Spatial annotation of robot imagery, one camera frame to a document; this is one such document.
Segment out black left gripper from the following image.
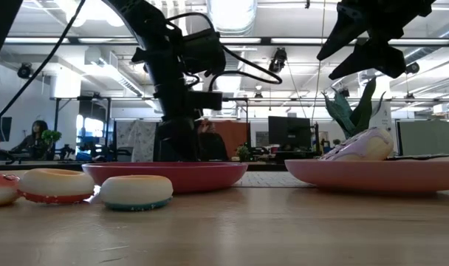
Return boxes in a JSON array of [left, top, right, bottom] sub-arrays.
[[152, 72, 224, 163]]

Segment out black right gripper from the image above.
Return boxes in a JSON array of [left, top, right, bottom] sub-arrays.
[[316, 0, 436, 81]]

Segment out cream donut teal icing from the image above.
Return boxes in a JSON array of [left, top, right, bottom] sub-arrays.
[[100, 174, 174, 212]]

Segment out large purple iced donut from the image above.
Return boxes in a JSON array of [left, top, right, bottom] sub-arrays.
[[319, 127, 394, 162]]

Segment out cream donut red icing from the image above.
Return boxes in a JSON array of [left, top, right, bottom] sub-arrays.
[[18, 168, 96, 205]]

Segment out red iced donut with dots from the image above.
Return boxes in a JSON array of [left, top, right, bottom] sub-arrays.
[[0, 173, 21, 208]]

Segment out person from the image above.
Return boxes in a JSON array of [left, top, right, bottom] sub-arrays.
[[198, 121, 229, 162], [10, 120, 50, 160]]

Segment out red plate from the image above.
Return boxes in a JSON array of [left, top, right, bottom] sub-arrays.
[[81, 161, 249, 194]]

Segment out white patterned curtain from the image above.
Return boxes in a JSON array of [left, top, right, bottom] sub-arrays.
[[115, 120, 157, 163]]

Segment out orange partition panel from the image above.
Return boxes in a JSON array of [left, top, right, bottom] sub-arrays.
[[209, 120, 250, 160]]

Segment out green snake plant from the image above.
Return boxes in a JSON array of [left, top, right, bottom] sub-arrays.
[[322, 76, 387, 140]]

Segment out white column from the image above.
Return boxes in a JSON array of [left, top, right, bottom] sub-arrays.
[[371, 101, 396, 136]]

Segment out white woven table mat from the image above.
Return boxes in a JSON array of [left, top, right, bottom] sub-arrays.
[[233, 171, 316, 188]]

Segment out black computer monitor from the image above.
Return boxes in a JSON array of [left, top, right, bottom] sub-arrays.
[[267, 115, 312, 151]]

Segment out grey green partition panel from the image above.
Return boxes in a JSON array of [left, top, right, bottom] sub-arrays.
[[396, 120, 449, 158]]

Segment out dark flat object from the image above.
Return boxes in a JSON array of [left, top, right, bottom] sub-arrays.
[[385, 151, 449, 162]]

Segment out small green bushy plant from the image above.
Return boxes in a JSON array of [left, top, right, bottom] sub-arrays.
[[41, 129, 62, 160]]

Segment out pink plate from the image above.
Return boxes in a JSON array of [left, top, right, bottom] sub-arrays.
[[284, 157, 449, 194]]

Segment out black background table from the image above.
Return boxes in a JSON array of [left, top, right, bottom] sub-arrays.
[[0, 159, 84, 171]]

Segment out thin hanging cable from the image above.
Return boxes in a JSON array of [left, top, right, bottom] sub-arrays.
[[311, 61, 321, 123]]

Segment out black camera cable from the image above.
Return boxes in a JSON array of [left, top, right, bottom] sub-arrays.
[[208, 46, 284, 92]]

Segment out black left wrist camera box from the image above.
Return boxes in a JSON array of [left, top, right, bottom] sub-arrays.
[[182, 28, 227, 75]]

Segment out silver round ventilation duct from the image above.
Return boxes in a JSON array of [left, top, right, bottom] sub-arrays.
[[205, 0, 258, 36]]

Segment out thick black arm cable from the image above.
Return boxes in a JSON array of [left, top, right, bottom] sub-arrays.
[[0, 0, 88, 117]]

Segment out dark wall screen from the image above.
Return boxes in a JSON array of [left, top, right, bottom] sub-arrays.
[[0, 117, 13, 143]]

